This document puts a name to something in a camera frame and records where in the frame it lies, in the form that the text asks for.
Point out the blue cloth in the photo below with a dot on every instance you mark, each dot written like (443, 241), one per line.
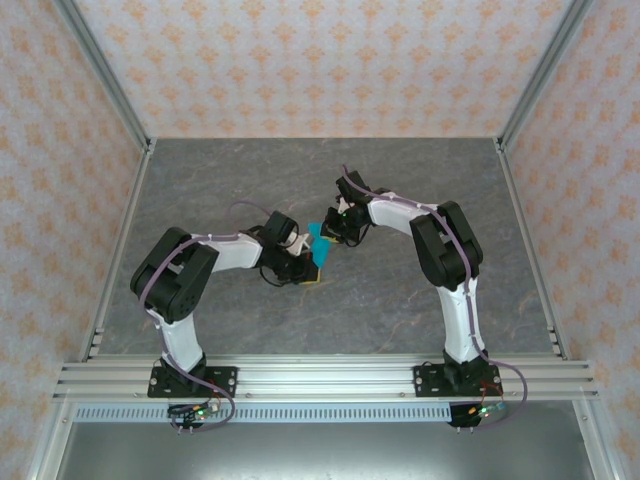
(320, 255)

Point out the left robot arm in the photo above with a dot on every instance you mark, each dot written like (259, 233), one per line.
(182, 345)

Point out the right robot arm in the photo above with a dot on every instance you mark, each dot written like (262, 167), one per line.
(460, 320)

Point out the grey sheet metal panel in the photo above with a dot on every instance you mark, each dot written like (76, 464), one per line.
(320, 455)

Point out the small circuit board with LED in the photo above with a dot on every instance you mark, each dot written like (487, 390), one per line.
(482, 411)
(197, 412)

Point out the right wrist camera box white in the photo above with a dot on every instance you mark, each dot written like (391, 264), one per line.
(342, 205)

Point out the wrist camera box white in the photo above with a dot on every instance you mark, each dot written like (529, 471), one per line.
(300, 244)
(342, 205)

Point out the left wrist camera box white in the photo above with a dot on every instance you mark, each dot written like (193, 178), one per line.
(300, 244)

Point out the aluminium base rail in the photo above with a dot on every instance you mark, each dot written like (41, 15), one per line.
(325, 380)

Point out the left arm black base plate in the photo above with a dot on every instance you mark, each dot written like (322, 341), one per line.
(225, 380)

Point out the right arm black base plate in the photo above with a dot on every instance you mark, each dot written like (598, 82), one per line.
(425, 385)

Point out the aluminium table side rail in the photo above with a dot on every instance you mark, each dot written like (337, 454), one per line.
(119, 250)
(513, 190)

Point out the aluminium frame post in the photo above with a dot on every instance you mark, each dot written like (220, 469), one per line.
(545, 70)
(100, 70)

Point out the aluminium lower frame bar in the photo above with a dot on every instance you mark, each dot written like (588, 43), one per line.
(597, 445)
(50, 445)

